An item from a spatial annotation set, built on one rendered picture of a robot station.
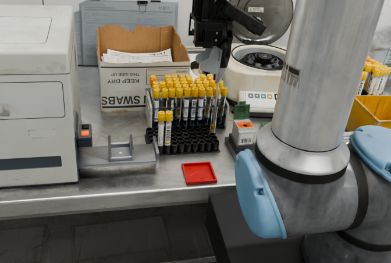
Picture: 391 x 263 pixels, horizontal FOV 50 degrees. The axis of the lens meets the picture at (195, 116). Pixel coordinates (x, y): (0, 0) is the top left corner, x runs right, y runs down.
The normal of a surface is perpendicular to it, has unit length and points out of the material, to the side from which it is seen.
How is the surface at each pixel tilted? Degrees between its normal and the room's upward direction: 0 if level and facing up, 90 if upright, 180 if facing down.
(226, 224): 4
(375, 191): 56
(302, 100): 91
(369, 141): 8
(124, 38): 87
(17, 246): 0
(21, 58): 89
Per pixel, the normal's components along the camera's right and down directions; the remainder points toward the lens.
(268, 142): -0.62, -0.53
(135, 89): 0.22, 0.52
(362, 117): -0.98, 0.02
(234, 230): 0.09, -0.82
